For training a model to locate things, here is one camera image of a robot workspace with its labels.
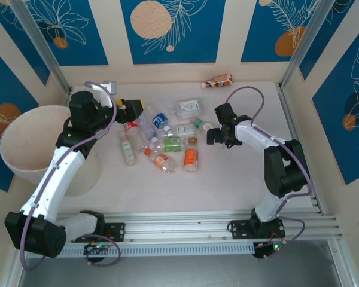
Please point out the blue label Pocari bottle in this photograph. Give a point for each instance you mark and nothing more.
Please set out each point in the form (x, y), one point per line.
(160, 119)

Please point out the square clear bottle white label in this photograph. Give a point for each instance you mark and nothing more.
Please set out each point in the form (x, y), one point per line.
(188, 108)

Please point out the orange label bottle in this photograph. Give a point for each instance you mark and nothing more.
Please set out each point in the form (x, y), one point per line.
(191, 158)

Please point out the beige round bin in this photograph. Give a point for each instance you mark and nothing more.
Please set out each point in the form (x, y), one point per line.
(27, 134)

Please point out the bright green label bottle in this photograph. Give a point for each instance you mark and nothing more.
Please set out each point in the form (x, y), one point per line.
(171, 145)

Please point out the orange cap clear bottle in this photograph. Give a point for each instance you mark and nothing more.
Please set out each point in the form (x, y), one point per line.
(161, 161)

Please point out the clear bottle green neck band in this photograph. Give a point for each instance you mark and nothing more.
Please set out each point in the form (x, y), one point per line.
(185, 129)

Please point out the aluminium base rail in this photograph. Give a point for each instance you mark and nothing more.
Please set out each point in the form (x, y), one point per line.
(179, 227)

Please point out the long clear bottle pale label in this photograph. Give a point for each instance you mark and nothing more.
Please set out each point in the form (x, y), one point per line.
(126, 149)

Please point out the red cap clear bottle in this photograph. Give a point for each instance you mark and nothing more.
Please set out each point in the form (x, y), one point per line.
(131, 129)

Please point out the brown coffee bottle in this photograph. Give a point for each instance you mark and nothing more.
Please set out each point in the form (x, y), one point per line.
(220, 80)

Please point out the grey metal sheet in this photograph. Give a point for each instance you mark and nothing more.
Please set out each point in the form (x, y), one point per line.
(182, 273)

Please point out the small circuit board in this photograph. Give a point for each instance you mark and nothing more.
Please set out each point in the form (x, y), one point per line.
(269, 248)
(95, 247)

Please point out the aluminium frame post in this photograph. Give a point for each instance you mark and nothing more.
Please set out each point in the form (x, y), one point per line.
(305, 42)
(40, 42)

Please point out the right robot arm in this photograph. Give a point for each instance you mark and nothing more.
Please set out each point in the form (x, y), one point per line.
(257, 137)

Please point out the aluminium frame rail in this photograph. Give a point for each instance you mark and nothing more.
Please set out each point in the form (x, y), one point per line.
(341, 269)
(15, 276)

